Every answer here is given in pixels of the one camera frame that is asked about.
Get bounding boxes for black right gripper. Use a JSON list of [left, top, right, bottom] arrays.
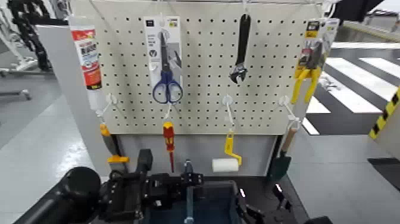
[[236, 182, 293, 224]]

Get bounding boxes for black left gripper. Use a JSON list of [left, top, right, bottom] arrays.
[[99, 170, 205, 222]]

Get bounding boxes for teal blue plastic crate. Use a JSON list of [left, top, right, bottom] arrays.
[[143, 160, 248, 224]]

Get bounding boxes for red yellow screwdriver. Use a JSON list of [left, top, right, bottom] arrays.
[[162, 120, 176, 174]]

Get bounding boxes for dark tool with yellow grips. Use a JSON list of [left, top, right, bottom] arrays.
[[99, 123, 130, 172]]

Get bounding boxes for cream perforated pegboard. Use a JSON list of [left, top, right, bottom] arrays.
[[69, 0, 326, 136]]

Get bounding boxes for black floor mat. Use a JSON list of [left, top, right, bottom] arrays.
[[367, 157, 400, 192]]

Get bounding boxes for red white sealant tube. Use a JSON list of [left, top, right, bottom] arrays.
[[69, 24, 107, 111]]

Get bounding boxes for grey pegboard stand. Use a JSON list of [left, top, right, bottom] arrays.
[[35, 24, 301, 178]]

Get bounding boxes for yellow black hazard stripe tape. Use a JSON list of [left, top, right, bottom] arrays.
[[368, 86, 400, 140]]

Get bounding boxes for black adjustable wrench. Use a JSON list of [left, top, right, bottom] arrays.
[[229, 13, 252, 85]]

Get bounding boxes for pliers package card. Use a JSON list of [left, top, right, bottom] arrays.
[[304, 17, 340, 65]]

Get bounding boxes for black background object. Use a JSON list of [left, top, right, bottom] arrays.
[[330, 0, 386, 23]]

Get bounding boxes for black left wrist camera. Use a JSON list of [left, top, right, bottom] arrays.
[[135, 148, 154, 176]]

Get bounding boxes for green trowel with wooden handle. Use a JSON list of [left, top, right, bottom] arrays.
[[268, 126, 298, 183]]

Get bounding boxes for yellow handled white paint roller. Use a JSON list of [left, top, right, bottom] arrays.
[[211, 130, 243, 173]]

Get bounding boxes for blue handled scissors in package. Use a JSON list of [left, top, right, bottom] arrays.
[[143, 15, 184, 95]]

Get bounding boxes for yellow handled pliers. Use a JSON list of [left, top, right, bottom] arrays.
[[290, 41, 323, 105]]

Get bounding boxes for white metal frame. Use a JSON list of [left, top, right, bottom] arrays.
[[0, 6, 40, 101]]

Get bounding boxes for black cable chain machine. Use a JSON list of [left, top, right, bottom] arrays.
[[7, 0, 69, 73]]

